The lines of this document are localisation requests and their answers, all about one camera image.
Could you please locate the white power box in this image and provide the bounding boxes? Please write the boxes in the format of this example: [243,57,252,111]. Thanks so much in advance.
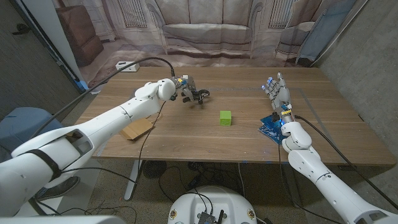
[115,61,141,73]

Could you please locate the black grip strengthener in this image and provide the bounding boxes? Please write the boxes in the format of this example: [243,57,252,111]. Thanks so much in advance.
[182,88,211,105]

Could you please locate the brown cardboard piece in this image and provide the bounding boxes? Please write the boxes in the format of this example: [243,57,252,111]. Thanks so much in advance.
[119,117,155,142]

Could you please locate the white table leg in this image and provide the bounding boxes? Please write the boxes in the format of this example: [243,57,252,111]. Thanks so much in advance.
[124,160,144,201]

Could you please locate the thin black left wrist cable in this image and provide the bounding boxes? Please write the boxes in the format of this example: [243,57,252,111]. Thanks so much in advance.
[62,101,167,185]

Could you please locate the black antenna module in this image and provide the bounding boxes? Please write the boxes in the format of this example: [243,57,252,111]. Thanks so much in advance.
[197,210,225,224]

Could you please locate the printed sofa room backdrop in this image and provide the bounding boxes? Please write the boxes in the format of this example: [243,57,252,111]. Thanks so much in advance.
[51,0,369,94]

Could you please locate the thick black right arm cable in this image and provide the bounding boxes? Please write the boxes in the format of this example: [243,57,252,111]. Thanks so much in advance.
[294,114,398,210]

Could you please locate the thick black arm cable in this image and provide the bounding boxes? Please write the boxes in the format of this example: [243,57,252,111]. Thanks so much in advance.
[29,56,176,141]
[294,114,398,210]

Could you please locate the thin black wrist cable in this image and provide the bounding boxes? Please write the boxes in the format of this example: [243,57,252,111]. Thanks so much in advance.
[275,142,345,224]
[62,101,167,185]

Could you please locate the blue-grey bin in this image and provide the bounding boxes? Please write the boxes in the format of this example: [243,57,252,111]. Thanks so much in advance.
[0,107,65,156]

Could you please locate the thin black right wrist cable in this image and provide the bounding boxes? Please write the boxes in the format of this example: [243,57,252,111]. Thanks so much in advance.
[275,142,345,224]

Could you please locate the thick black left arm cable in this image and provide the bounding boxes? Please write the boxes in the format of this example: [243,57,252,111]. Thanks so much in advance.
[29,56,176,141]

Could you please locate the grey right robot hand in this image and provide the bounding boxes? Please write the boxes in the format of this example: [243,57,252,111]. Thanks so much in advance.
[261,72,294,124]

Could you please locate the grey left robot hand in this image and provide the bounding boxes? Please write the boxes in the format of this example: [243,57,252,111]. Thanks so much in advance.
[174,75,203,105]

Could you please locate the blue gel bag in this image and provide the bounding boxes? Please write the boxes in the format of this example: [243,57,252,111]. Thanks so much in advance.
[257,115,285,146]

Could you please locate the grey table leg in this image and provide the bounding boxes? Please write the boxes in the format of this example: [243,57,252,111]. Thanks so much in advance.
[281,164,303,208]

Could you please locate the green block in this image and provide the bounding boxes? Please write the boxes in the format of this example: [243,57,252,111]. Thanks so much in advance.
[219,110,233,126]

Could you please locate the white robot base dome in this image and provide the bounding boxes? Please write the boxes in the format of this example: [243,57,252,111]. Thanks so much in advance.
[167,185,258,224]

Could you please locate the black round fan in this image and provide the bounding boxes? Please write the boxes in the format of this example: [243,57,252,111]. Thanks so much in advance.
[142,160,167,180]

